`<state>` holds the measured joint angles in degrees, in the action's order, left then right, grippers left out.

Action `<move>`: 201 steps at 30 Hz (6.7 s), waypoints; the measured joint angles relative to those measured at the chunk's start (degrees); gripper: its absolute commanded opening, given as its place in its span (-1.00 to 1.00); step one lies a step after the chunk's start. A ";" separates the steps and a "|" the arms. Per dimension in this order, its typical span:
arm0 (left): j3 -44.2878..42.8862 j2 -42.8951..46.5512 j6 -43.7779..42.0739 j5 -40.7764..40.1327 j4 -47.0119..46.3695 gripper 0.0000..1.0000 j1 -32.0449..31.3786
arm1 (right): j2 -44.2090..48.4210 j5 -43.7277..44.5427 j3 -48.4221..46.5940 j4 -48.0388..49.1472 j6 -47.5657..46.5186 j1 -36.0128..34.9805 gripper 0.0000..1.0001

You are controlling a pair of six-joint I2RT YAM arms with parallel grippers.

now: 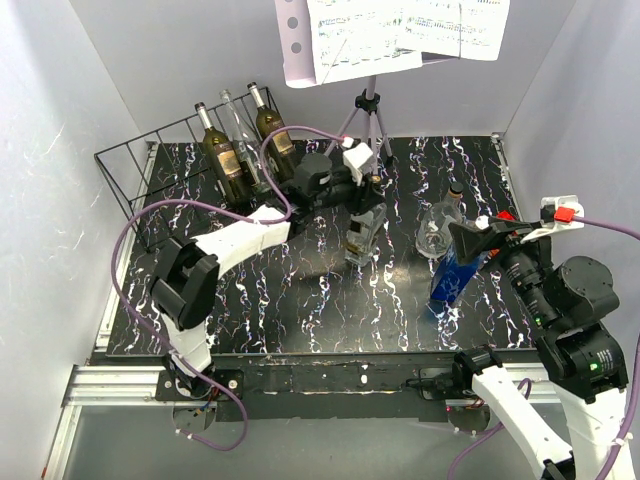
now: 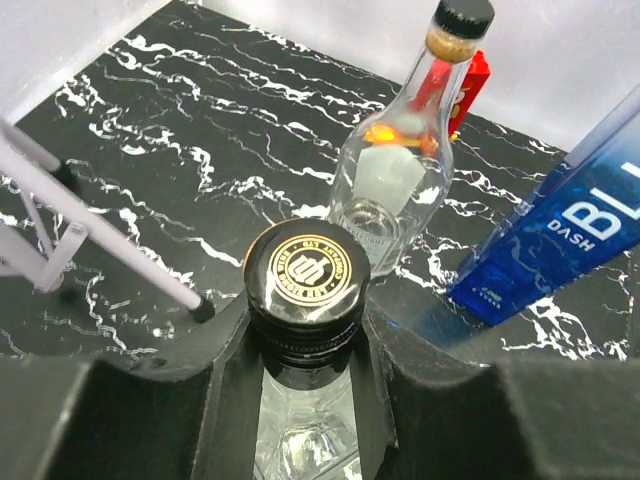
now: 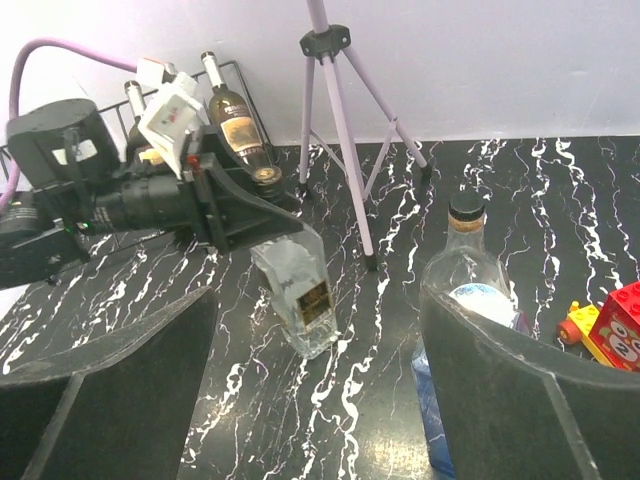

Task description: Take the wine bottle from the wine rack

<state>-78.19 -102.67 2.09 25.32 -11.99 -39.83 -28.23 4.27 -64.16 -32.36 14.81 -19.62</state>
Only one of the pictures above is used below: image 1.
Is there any sheet music page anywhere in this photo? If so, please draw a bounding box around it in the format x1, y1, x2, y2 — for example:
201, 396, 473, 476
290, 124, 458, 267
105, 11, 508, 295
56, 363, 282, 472
307, 0, 423, 85
397, 0, 510, 61

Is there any blue square bottle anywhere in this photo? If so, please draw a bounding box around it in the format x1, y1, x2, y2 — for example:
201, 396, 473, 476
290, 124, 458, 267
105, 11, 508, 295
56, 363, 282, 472
430, 244, 488, 303

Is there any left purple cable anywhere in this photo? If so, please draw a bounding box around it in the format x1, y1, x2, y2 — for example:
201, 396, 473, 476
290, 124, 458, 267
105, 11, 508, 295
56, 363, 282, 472
110, 124, 351, 452

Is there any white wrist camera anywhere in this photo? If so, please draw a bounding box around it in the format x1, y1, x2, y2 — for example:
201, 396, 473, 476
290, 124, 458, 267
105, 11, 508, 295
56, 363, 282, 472
521, 195, 585, 244
341, 137, 375, 186

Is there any clear bottle black cap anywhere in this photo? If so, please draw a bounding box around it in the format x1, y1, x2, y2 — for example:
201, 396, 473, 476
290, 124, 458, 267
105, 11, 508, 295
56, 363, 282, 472
345, 204, 387, 267

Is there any black wire wine rack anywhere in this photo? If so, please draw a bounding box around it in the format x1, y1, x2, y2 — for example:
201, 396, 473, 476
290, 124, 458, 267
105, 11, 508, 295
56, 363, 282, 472
94, 87, 311, 254

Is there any red yellow toy block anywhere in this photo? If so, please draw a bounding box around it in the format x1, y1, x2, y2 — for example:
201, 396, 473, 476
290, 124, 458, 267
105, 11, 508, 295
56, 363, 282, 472
496, 211, 516, 221

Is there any left sheet music page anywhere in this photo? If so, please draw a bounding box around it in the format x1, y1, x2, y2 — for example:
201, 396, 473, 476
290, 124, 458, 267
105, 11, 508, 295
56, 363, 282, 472
307, 0, 423, 85

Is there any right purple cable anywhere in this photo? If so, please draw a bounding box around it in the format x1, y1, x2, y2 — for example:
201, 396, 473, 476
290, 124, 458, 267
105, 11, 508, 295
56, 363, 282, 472
445, 212, 640, 480

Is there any tall clear empty bottle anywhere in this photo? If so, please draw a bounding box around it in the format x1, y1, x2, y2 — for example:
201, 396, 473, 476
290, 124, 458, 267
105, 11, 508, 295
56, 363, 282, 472
219, 89, 271, 198

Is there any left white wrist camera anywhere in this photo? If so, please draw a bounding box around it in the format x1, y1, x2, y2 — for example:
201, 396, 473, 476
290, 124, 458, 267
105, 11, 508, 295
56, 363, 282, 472
341, 137, 375, 186

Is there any green wine bottle silver neck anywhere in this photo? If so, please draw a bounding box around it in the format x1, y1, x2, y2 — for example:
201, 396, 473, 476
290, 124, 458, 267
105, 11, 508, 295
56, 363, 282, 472
194, 102, 252, 208

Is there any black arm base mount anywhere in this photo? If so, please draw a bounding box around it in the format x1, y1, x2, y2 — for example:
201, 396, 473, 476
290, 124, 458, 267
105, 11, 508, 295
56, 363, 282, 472
156, 352, 478, 422

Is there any small clear glass bottle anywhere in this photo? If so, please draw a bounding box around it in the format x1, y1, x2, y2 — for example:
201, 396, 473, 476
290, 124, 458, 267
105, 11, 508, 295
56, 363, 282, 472
415, 182, 464, 259

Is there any right sheet music page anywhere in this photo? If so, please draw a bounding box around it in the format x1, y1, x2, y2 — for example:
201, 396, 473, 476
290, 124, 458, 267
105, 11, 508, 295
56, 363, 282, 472
397, 0, 510, 61

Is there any aluminium frame rail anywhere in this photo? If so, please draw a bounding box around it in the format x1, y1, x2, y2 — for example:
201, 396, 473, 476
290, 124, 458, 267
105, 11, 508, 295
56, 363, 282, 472
42, 139, 221, 480

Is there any dark green wine bottle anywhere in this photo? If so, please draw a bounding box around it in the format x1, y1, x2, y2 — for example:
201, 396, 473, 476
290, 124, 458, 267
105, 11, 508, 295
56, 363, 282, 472
244, 81, 304, 184

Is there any lilac music stand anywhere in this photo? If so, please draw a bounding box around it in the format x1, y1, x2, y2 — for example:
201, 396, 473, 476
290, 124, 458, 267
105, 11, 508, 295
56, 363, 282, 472
275, 0, 449, 159

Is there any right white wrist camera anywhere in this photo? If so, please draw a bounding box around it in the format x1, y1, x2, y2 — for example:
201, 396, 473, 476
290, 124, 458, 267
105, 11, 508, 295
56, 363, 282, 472
521, 195, 585, 244

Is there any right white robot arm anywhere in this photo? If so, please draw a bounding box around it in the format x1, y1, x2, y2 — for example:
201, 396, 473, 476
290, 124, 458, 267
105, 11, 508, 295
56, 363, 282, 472
451, 208, 639, 479

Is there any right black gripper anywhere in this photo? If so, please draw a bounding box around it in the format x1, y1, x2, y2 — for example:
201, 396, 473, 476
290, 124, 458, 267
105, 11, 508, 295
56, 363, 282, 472
447, 215, 556, 328

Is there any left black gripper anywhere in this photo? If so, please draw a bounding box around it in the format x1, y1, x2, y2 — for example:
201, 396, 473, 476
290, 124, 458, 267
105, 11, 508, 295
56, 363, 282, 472
311, 166, 385, 217

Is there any purple cable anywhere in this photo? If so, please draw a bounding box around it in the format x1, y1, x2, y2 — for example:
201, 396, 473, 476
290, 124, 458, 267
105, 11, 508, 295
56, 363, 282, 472
110, 124, 351, 452
445, 212, 640, 480

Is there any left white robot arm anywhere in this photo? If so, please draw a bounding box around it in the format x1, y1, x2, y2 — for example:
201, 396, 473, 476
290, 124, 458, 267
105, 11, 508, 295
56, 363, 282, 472
150, 144, 386, 400

